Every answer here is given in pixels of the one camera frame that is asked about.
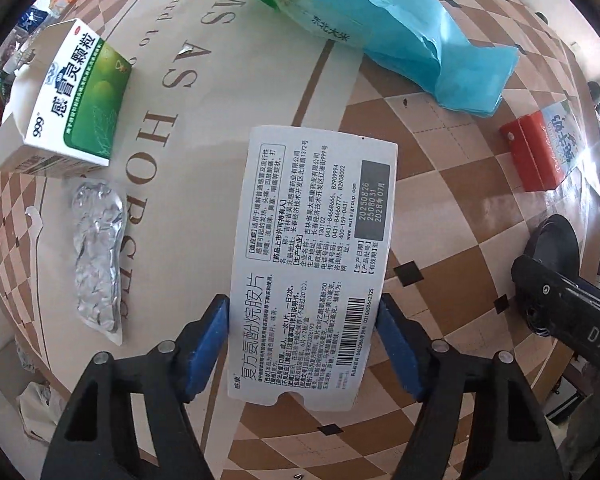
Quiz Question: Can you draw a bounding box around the white green medicine box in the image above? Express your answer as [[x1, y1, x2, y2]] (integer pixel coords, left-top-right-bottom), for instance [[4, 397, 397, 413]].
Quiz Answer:
[[0, 18, 132, 178]]

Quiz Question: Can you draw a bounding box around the red blue milk carton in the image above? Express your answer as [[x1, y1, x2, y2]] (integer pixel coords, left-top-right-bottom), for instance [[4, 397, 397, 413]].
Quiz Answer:
[[500, 100, 586, 192]]

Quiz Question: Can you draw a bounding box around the green blue rice bag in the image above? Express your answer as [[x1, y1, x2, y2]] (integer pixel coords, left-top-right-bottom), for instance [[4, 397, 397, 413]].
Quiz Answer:
[[259, 0, 518, 117]]

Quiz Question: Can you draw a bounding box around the white printed box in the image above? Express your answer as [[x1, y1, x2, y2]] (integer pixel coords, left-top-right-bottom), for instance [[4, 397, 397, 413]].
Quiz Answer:
[[227, 126, 398, 412]]

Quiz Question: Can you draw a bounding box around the silver foil blister pack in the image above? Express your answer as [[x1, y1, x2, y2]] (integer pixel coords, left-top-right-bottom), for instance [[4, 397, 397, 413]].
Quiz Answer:
[[69, 178, 126, 346]]

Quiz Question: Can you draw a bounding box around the checkered brown table mat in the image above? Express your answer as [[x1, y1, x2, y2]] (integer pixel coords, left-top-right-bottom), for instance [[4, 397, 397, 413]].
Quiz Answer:
[[0, 0, 600, 479]]

